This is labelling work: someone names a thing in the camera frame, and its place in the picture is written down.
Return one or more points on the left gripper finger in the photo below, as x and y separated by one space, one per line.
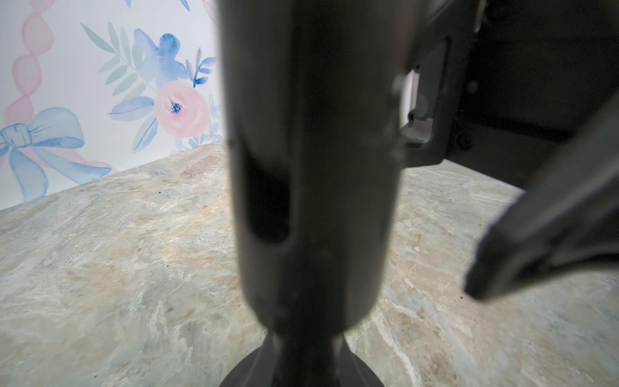
567 221

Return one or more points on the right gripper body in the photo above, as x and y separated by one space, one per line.
503 85

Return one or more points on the black microphone stand pole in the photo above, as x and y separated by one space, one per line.
312 93

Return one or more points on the black round stand base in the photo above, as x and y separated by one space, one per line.
282 362

